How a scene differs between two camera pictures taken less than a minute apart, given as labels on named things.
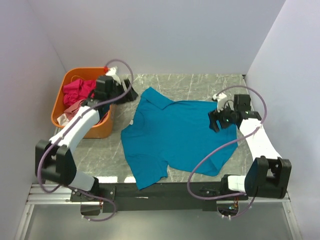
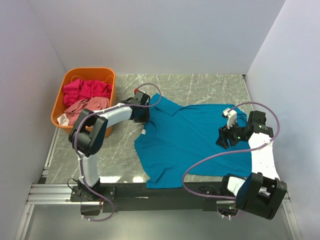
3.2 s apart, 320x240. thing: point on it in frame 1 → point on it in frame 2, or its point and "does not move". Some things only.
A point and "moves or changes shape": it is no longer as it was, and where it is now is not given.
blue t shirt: [163, 133] moves or changes shape
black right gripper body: [225, 117] → [235, 134]
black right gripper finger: [213, 124] → [222, 140]
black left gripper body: [118, 90] → [144, 116]
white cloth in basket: [62, 119] does not move
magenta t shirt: [77, 90] does not move
